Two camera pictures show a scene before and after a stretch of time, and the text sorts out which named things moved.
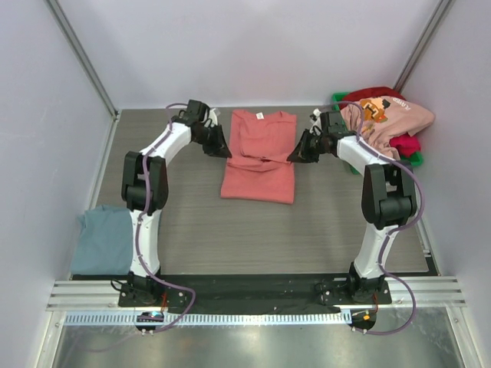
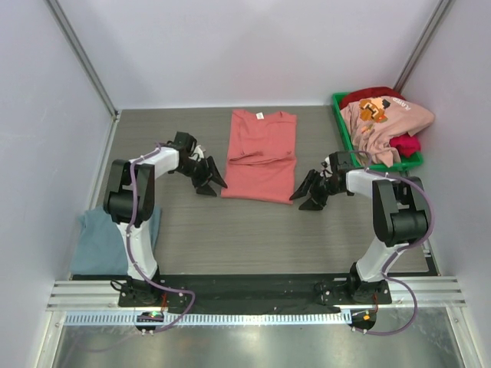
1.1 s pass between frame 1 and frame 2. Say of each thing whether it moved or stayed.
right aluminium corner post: stayed
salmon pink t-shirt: stayed
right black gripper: moved
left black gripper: moved
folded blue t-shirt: stayed
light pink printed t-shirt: stayed
